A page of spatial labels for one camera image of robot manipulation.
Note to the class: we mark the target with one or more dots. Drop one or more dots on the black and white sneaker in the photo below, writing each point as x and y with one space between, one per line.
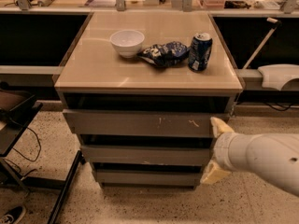
13 216

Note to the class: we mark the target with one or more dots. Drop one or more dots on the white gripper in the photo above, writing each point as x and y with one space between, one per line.
221 151

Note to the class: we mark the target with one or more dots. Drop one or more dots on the grey top drawer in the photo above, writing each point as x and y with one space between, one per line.
141 123

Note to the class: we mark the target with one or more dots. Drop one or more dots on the white dustpan with handle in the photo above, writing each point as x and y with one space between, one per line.
275 76

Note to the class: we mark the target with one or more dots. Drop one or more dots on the grey middle drawer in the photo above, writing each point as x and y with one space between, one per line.
147 155

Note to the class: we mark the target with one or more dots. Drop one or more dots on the grey drawer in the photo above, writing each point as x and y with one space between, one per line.
116 177
147 155
141 123

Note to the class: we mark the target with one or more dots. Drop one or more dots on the blue soda can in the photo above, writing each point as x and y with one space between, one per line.
200 50

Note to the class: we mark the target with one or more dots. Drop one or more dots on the black cart on left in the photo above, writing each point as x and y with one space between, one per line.
17 110

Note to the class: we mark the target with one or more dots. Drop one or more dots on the blue crumpled snack bag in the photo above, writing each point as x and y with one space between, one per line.
165 55

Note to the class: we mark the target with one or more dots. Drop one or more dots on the white bowl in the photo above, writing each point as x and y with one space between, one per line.
127 43

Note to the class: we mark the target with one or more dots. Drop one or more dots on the grey three-drawer cabinet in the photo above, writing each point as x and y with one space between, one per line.
95 77

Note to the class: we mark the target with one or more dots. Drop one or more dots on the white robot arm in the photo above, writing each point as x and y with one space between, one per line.
274 157

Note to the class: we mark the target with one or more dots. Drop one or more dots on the grey bottom drawer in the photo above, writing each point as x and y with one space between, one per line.
116 177

